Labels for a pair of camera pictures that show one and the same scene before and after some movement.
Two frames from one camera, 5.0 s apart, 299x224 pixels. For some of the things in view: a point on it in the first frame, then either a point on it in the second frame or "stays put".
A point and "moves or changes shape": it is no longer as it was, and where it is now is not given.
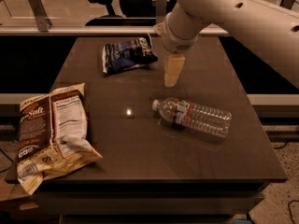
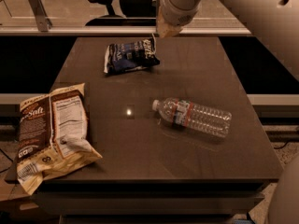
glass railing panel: (102, 5) stays put
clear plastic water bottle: (182, 113) stays put
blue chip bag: (127, 54) moves or changes shape
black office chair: (137, 6) stays put
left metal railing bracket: (37, 10) stays put
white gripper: (176, 41) → (177, 13)
